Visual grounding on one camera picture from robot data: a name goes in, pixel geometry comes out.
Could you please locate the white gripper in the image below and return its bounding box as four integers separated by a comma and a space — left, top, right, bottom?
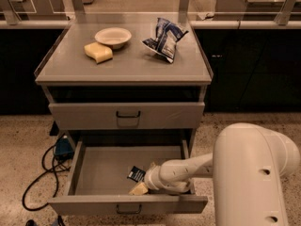
129, 162, 175, 196

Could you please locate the dark blue rxbar wrapper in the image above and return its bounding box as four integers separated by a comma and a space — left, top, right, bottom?
127, 166, 146, 183

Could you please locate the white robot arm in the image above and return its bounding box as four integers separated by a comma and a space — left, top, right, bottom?
130, 123, 300, 226

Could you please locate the open grey middle drawer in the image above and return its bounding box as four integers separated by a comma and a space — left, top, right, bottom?
49, 141, 208, 216

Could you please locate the closed grey top drawer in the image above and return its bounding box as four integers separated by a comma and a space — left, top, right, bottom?
49, 103, 205, 130

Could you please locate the grey drawer cabinet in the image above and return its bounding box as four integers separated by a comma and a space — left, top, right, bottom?
33, 18, 214, 217

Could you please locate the blue power adapter box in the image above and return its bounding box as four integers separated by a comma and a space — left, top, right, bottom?
54, 136, 74, 161

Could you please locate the yellow sponge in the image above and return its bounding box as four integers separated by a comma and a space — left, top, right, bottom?
84, 42, 113, 63

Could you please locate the white ceramic bowl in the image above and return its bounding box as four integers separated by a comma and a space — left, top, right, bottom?
95, 27, 132, 50

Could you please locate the blue white chip bag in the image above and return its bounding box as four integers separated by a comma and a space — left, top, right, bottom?
142, 18, 188, 63

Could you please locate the black middle drawer handle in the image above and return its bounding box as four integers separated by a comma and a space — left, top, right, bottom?
116, 204, 142, 215

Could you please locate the black drawer handle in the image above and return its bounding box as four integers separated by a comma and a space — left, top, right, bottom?
116, 204, 142, 215
116, 110, 141, 119

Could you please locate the black top drawer handle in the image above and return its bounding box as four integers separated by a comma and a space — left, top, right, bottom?
116, 110, 141, 119

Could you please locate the black power cable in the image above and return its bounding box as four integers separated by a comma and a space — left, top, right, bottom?
22, 143, 72, 212

